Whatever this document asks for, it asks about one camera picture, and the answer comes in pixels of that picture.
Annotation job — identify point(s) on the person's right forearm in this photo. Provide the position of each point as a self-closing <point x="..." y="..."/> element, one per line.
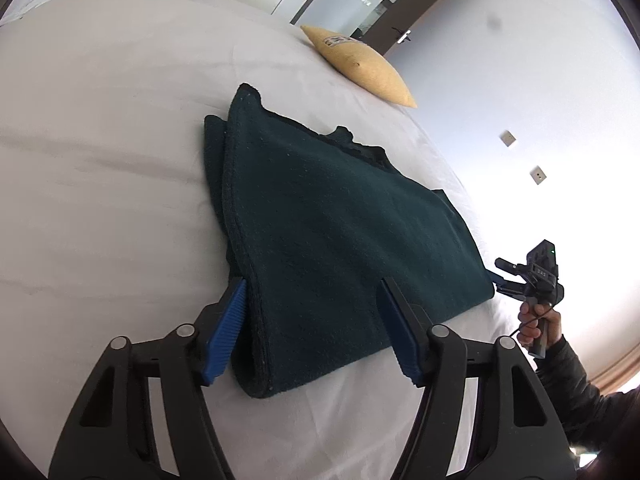
<point x="585" y="395"/>

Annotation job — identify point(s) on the person's right hand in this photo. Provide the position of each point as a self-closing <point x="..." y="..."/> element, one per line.
<point x="552" y="327"/>

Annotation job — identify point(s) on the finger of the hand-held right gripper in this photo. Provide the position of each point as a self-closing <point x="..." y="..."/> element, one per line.
<point x="510" y="265"/>
<point x="510" y="289"/>

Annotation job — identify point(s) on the bed with white sheet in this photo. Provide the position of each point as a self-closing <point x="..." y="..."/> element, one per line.
<point x="110" y="110"/>

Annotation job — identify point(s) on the dark green sweater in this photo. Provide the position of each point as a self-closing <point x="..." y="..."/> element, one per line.
<point x="340" y="240"/>

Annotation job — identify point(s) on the yellow pillow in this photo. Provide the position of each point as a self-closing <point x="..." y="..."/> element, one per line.
<point x="362" y="67"/>

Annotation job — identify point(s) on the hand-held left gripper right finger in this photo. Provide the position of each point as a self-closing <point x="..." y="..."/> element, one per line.
<point x="402" y="332"/>

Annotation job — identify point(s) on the wall socket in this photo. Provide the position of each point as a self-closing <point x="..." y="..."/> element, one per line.
<point x="538" y="175"/>
<point x="508" y="138"/>

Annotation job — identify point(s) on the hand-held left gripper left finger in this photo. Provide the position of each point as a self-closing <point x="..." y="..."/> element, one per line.
<point x="225" y="332"/>

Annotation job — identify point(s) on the room door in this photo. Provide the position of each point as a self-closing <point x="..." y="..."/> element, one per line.
<point x="425" y="0"/>

